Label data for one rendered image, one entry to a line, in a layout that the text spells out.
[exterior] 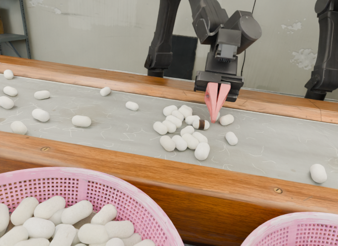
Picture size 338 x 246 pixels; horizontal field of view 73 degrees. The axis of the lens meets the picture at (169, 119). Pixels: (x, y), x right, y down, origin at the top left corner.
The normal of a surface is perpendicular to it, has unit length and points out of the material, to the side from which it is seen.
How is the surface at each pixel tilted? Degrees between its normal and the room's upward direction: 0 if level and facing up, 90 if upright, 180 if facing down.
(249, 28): 46
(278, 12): 90
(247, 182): 0
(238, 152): 0
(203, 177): 0
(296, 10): 90
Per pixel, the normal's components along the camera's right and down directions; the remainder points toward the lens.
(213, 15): 0.40, -0.37
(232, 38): -0.01, -0.42
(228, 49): -0.12, 0.18
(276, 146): 0.11, -0.90
